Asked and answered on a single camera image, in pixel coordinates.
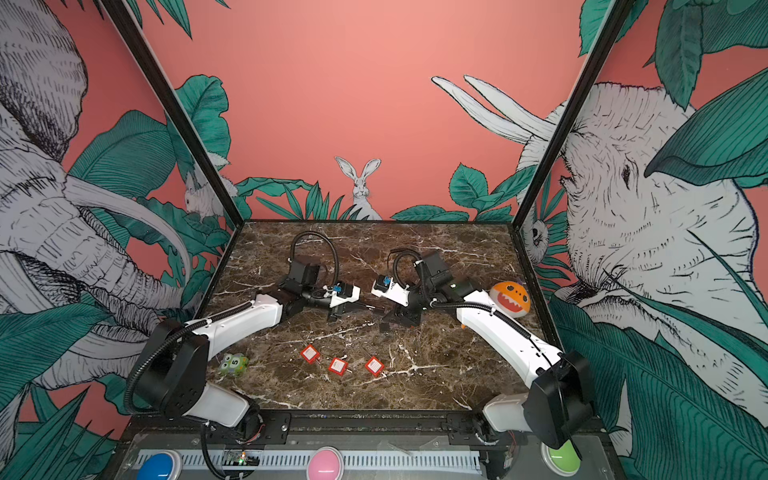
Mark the red padlock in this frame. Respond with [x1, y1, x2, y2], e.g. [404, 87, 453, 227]
[365, 356, 385, 378]
[328, 357, 348, 376]
[300, 345, 320, 364]

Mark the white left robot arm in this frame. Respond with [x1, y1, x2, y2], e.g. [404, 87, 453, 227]
[123, 260, 371, 441]

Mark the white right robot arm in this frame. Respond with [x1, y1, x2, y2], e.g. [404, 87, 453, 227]
[371, 248, 596, 449]

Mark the orange shark plush toy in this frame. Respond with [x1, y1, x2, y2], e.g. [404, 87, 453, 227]
[489, 281, 531, 319]

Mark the pink push button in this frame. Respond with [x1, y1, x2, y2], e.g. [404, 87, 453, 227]
[306, 446, 345, 480]

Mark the green push button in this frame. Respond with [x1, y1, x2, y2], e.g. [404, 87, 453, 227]
[541, 441, 582, 477]

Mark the blue push button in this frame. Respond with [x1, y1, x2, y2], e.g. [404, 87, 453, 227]
[136, 450, 183, 480]

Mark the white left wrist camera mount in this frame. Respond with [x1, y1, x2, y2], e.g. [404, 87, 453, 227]
[329, 281, 360, 308]

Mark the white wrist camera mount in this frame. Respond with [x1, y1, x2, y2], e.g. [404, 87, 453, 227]
[329, 281, 360, 308]
[371, 275, 410, 307]

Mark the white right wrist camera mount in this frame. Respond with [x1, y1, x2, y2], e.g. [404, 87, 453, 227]
[371, 275, 410, 307]

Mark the black corrugated cable right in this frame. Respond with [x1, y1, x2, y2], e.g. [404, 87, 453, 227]
[386, 247, 424, 289]

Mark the black corrugated cable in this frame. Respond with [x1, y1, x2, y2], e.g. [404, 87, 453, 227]
[289, 230, 341, 289]
[386, 247, 424, 289]

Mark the black corrugated cable left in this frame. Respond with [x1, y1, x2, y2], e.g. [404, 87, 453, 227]
[289, 230, 341, 289]

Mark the white slotted cable duct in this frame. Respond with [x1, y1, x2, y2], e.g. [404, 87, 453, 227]
[209, 450, 484, 475]

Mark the black corner frame post right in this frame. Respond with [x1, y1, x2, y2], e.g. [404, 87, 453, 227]
[512, 0, 634, 232]

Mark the black corner frame post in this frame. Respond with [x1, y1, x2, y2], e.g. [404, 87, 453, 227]
[100, 0, 245, 229]
[512, 0, 634, 232]

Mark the black corner frame post left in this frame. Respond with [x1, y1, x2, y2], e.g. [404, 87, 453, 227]
[100, 0, 245, 229]

